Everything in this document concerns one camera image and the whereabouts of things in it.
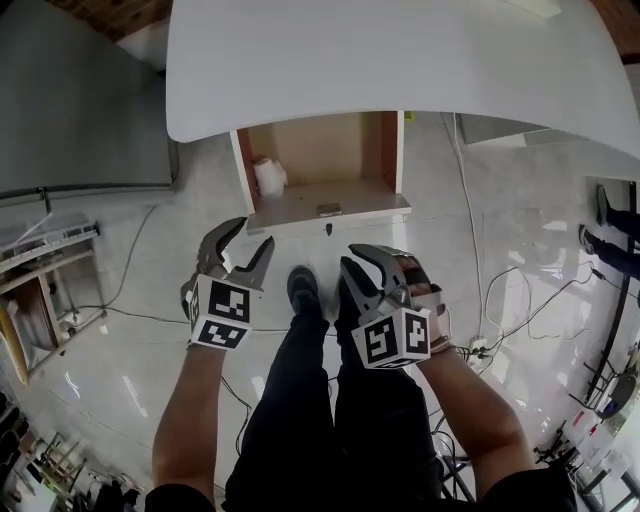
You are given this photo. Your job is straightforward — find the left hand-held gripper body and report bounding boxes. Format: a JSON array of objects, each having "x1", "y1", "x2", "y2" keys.
[{"x1": 179, "y1": 271, "x2": 265, "y2": 354}]

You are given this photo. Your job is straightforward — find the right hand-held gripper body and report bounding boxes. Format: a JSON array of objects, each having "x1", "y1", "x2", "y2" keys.
[{"x1": 350, "y1": 283, "x2": 433, "y2": 371}]

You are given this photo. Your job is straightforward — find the wooden drawer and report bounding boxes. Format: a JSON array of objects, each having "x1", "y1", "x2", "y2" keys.
[{"x1": 229, "y1": 110, "x2": 413, "y2": 247}]

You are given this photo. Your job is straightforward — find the person's right forearm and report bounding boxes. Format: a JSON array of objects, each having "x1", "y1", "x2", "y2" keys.
[{"x1": 413, "y1": 346, "x2": 535, "y2": 502}]

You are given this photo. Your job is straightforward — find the person's left forearm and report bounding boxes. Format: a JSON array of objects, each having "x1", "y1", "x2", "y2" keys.
[{"x1": 151, "y1": 343, "x2": 237, "y2": 497}]

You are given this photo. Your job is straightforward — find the white desk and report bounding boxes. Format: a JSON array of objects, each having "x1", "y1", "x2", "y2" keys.
[{"x1": 164, "y1": 0, "x2": 640, "y2": 157}]

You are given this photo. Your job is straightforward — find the person's right hand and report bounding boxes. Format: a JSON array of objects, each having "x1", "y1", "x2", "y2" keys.
[{"x1": 398, "y1": 252, "x2": 455, "y2": 354}]

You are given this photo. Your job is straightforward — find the person's left black shoe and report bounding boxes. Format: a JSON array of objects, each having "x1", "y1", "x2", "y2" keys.
[{"x1": 286, "y1": 265, "x2": 322, "y2": 315}]

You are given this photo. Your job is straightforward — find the white power strip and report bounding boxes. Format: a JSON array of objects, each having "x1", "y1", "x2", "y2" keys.
[{"x1": 466, "y1": 336, "x2": 492, "y2": 372}]

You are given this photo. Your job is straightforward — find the white paper roll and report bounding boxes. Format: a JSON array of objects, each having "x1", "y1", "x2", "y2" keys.
[{"x1": 251, "y1": 155, "x2": 289, "y2": 198}]

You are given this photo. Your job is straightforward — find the person's black trousers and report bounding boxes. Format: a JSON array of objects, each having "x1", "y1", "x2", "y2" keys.
[{"x1": 223, "y1": 288, "x2": 447, "y2": 512}]

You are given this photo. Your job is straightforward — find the white metal rack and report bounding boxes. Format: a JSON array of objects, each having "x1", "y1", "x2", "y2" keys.
[{"x1": 0, "y1": 211, "x2": 102, "y2": 262}]

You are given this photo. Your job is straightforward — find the wooden chair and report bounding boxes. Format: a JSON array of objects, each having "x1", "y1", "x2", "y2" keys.
[{"x1": 0, "y1": 248, "x2": 107, "y2": 387}]

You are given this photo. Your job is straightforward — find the person's black shirt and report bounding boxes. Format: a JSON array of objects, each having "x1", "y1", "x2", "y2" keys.
[{"x1": 143, "y1": 458, "x2": 580, "y2": 512}]

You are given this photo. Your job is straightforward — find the grey refrigerator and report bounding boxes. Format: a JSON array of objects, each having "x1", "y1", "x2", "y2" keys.
[{"x1": 0, "y1": 0, "x2": 180, "y2": 202}]

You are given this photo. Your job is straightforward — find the black metal chair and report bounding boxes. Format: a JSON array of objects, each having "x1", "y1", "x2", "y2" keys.
[{"x1": 568, "y1": 343, "x2": 640, "y2": 422}]

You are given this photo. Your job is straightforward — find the thin grey floor cable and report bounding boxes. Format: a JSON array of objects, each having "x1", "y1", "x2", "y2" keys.
[{"x1": 101, "y1": 203, "x2": 190, "y2": 327}]

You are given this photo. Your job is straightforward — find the white floor cable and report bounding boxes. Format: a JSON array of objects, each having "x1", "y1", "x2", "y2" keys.
[{"x1": 451, "y1": 112, "x2": 490, "y2": 346}]

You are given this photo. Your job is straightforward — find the black window frame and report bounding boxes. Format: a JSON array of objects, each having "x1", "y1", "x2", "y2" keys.
[{"x1": 601, "y1": 177, "x2": 635, "y2": 397}]

